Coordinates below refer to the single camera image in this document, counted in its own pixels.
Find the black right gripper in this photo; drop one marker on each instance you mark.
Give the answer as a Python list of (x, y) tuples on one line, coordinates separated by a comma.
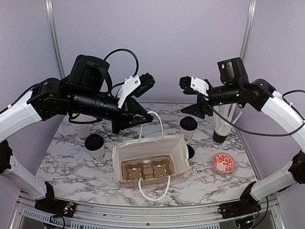
[(198, 109)]

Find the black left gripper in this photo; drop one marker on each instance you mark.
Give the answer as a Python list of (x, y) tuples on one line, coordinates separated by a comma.
[(127, 118)]

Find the black coffee cup lid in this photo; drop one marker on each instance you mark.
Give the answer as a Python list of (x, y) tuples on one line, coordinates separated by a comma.
[(188, 123)]

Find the brown paper takeout bag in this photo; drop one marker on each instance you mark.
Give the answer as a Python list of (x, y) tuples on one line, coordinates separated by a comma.
[(147, 161)]

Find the stack of white cups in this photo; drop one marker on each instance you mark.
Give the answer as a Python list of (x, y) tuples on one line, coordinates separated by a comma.
[(82, 131)]

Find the brown cardboard cup carrier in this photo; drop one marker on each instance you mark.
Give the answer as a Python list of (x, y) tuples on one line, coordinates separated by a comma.
[(160, 166)]

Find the white paper coffee cup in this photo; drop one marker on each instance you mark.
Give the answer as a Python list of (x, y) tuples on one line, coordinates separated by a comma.
[(187, 134)]

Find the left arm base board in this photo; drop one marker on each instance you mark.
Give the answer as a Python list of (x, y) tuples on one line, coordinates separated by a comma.
[(57, 206)]

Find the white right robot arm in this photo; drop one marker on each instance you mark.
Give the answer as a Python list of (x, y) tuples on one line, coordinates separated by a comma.
[(264, 98)]

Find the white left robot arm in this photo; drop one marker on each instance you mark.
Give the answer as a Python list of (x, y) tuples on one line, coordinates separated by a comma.
[(38, 103)]

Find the right arm base board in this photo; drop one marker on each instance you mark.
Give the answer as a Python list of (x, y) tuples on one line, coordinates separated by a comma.
[(238, 208)]

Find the black cup holding straws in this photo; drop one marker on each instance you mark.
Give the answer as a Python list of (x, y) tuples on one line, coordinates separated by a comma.
[(219, 138)]

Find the stack of black lids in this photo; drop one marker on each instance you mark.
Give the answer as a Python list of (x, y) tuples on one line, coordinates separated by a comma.
[(191, 152)]

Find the red floral bowl right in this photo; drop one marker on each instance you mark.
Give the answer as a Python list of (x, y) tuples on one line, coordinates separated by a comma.
[(224, 163)]

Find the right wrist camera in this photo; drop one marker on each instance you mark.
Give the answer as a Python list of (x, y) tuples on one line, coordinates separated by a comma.
[(194, 85)]

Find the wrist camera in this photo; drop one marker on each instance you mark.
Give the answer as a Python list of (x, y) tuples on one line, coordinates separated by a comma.
[(134, 86), (194, 85)]

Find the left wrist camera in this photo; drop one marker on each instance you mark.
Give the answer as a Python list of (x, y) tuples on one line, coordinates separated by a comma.
[(134, 86)]

